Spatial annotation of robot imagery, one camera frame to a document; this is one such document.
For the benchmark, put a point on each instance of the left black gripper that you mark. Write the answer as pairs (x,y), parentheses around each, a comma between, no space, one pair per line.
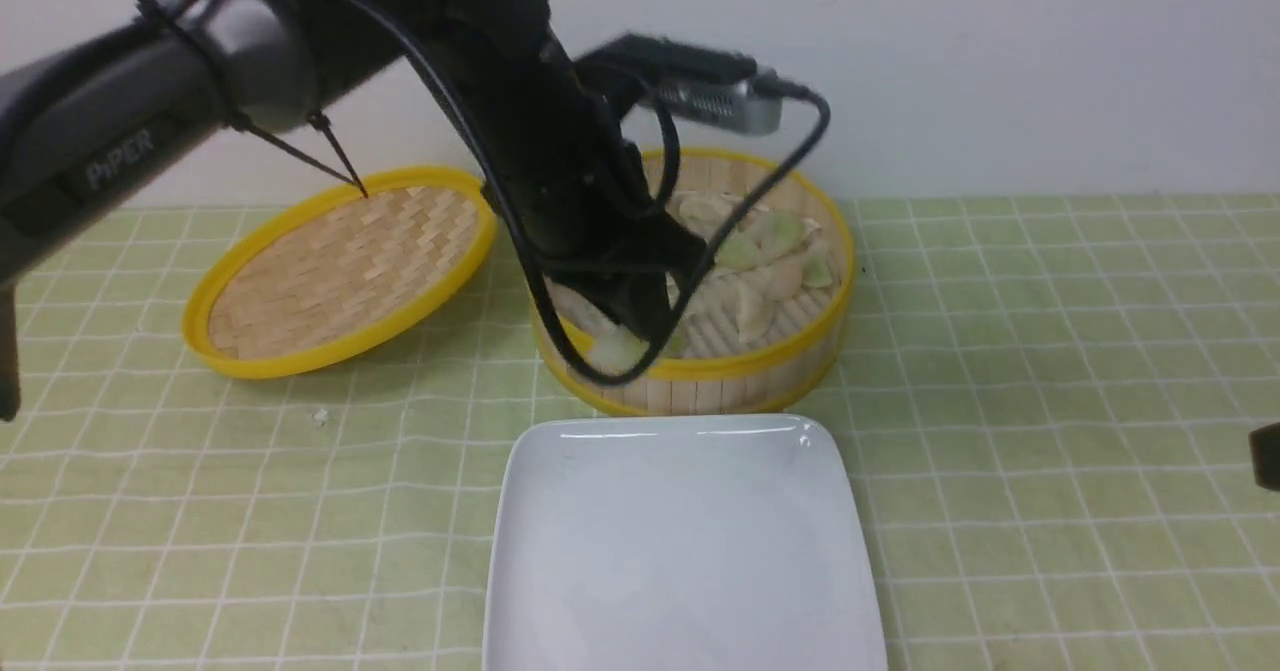
(577,185)

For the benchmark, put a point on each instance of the green steamed dumpling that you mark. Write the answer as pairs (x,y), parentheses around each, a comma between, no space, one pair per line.
(618,349)

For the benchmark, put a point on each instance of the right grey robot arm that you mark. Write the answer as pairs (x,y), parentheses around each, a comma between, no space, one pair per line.
(1264,445)

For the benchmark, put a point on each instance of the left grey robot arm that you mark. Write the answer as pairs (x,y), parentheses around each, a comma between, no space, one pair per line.
(85,128)

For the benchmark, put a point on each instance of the white square plate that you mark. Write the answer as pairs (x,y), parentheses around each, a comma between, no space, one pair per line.
(723,542)

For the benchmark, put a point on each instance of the pale dumpling in steamer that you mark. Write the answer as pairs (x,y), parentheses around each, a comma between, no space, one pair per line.
(703,212)

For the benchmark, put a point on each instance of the green dumpling in steamer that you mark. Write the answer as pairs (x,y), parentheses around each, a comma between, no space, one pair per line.
(772,235)

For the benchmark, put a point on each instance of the pinkish dumpling in steamer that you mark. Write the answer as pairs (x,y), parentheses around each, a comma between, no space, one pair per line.
(750,296)

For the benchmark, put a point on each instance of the yellow bamboo steamer lid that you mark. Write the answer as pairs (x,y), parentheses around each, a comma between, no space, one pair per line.
(340,274)

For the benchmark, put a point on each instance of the yellow bamboo steamer basket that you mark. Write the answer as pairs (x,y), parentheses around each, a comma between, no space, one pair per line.
(717,374)

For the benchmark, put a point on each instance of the green checkered tablecloth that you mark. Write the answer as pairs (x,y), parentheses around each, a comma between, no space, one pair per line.
(1043,408)

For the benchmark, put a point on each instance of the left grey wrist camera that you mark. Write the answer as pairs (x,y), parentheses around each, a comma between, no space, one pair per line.
(711,87)

